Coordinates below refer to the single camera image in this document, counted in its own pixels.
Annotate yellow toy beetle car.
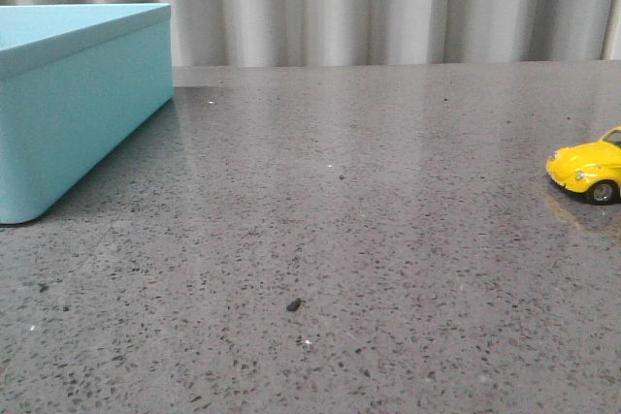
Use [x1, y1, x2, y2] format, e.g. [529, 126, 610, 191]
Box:
[545, 126, 620, 206]

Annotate light blue storage box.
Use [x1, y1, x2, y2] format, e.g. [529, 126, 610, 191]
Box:
[1, 3, 174, 224]

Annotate small black debris chip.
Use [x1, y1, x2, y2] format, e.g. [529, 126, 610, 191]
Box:
[285, 298, 303, 312]

